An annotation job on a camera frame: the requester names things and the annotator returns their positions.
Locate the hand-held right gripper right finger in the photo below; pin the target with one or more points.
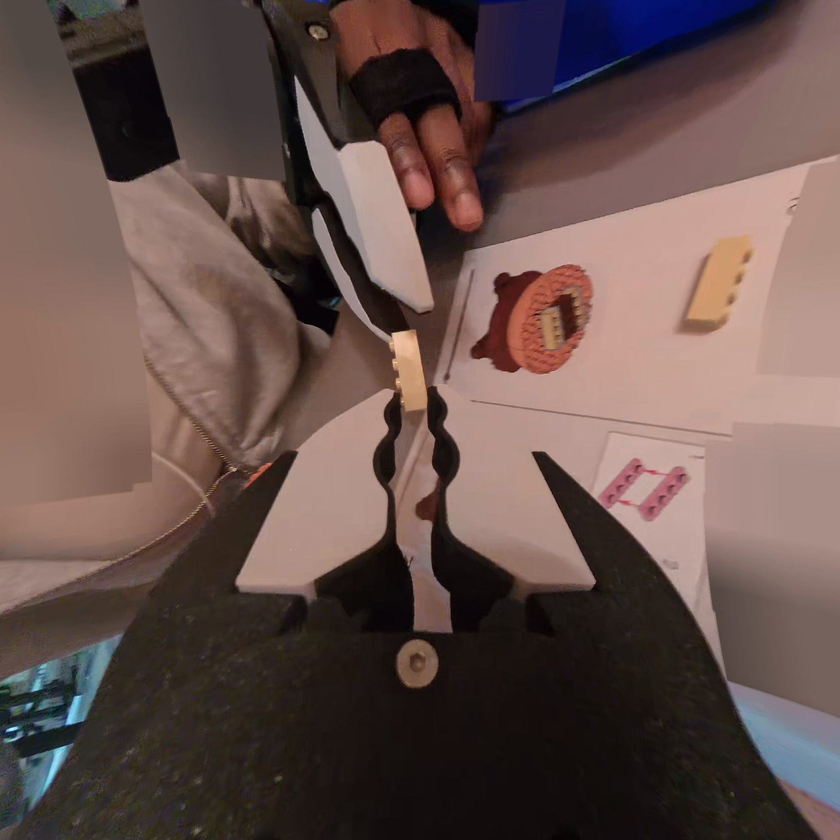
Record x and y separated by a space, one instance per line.
512 525

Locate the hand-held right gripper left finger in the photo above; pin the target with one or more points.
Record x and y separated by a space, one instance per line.
315 525

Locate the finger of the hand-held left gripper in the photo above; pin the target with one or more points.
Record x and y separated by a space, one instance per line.
381 223
357 292

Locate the person's left hand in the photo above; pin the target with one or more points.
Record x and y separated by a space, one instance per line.
440 164

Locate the open building instruction booklet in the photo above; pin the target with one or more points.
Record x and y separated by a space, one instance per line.
630 368

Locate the blue plastic bin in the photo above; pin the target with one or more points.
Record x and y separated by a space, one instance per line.
643 33

